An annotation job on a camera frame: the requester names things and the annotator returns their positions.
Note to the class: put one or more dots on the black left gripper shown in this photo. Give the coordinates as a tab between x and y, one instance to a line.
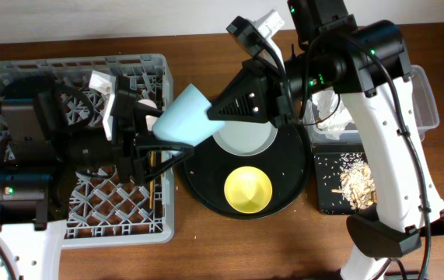
127	141

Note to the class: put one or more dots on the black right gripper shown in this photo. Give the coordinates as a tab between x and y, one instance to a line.
281	103

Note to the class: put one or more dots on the pink plastic cup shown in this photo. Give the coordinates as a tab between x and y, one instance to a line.
147	114

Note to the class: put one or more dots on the light blue plastic cup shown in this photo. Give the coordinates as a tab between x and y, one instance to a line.
186	121

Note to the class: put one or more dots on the white paper napkin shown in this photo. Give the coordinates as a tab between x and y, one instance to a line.
331	114

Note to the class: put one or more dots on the yellow bowl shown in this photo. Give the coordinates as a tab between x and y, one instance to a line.
248	190

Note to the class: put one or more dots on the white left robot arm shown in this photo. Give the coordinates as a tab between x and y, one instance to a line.
43	152

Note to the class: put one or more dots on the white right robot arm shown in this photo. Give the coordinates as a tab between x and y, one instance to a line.
369	68

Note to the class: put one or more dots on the grey plastic dishwasher rack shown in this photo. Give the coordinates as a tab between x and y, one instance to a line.
102	211

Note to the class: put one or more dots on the grey round plate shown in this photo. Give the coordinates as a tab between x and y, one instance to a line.
245	138

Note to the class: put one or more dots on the round black tray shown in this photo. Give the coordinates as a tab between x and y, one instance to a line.
287	162

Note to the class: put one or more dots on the black rectangular tray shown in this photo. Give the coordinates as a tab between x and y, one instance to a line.
330	183

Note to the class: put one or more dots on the food scraps pile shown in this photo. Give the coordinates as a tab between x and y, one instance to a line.
355	183

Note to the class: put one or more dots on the clear plastic bin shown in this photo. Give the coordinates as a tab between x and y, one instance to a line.
425	113

